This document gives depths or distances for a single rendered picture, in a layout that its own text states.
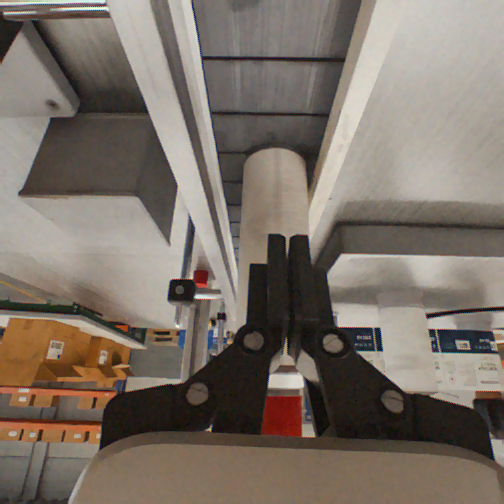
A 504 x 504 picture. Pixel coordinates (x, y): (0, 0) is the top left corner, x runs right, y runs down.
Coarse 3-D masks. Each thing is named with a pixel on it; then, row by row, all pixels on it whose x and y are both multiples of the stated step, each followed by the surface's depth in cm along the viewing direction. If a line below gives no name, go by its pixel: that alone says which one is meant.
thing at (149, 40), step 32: (128, 0) 7; (160, 0) 7; (128, 32) 7; (160, 32) 7; (160, 64) 8; (160, 96) 9; (160, 128) 10; (192, 128) 11; (192, 160) 12; (192, 192) 14; (224, 256) 23; (224, 288) 30
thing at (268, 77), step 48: (240, 0) 14; (288, 0) 14; (336, 0) 13; (240, 48) 16; (288, 48) 16; (336, 48) 16; (240, 96) 19; (288, 96) 18; (240, 144) 22; (288, 144) 22; (240, 192) 28
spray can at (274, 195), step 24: (264, 144) 22; (264, 168) 21; (288, 168) 21; (264, 192) 21; (288, 192) 21; (264, 216) 20; (288, 216) 20; (240, 240) 21; (264, 240) 19; (288, 240) 19; (240, 264) 20; (240, 288) 19; (240, 312) 19; (288, 360) 16; (288, 384) 16; (288, 408) 16; (264, 432) 16; (288, 432) 16
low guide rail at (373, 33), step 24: (384, 0) 10; (360, 24) 12; (384, 24) 11; (360, 48) 12; (384, 48) 12; (360, 72) 13; (336, 96) 16; (360, 96) 14; (336, 120) 16; (336, 144) 17; (336, 168) 19; (312, 192) 23; (312, 216) 25
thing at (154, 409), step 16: (176, 384) 9; (112, 400) 8; (128, 400) 8; (144, 400) 8; (160, 400) 8; (176, 400) 9; (112, 416) 8; (128, 416) 8; (144, 416) 8; (160, 416) 8; (176, 416) 8; (112, 432) 8; (128, 432) 8; (144, 432) 8
